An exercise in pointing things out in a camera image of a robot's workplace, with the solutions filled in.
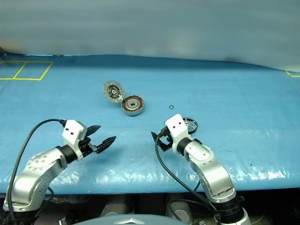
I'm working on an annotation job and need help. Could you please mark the black spoked rotor ring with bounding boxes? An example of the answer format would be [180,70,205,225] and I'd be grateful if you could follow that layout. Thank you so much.
[184,116,199,135]

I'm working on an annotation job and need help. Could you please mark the dark grey rounded cylinder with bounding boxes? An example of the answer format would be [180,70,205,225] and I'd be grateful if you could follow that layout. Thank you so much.
[100,196,128,218]
[166,195,194,223]

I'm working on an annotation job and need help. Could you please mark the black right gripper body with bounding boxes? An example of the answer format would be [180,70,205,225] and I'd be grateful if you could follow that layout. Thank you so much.
[156,126,175,152]

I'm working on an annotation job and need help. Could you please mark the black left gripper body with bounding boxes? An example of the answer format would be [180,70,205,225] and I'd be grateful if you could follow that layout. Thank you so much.
[78,137,98,158]

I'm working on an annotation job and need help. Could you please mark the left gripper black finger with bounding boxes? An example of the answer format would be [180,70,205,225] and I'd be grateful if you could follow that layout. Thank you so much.
[95,135,117,155]
[86,125,102,139]

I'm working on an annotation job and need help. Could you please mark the yellow tape double square marking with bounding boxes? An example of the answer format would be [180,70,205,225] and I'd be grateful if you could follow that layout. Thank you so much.
[0,60,53,81]

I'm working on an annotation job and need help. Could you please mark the grey robot torso shell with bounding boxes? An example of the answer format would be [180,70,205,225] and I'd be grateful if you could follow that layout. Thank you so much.
[86,214,179,225]

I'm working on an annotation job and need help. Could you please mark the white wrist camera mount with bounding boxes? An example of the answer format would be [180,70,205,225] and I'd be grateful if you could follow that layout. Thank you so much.
[61,120,89,162]
[165,114,192,156]

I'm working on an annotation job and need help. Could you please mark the blue plastic table cover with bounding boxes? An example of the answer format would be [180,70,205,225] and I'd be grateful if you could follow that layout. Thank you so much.
[0,54,300,195]

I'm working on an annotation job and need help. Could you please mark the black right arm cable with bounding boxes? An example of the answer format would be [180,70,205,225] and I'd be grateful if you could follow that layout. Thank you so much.
[155,132,222,225]

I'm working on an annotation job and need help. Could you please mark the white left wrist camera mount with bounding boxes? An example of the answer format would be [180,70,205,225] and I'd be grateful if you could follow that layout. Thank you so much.
[61,120,89,162]

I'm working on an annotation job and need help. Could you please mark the round finned silver motor cover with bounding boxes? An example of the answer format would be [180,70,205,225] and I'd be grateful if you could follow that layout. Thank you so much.
[103,80,125,104]

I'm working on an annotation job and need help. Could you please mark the silver motor stator copper coils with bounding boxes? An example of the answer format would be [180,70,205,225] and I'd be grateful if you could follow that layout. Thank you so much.
[121,94,144,116]

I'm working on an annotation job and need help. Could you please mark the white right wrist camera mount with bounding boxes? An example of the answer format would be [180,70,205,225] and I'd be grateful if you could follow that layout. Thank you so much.
[165,114,192,156]

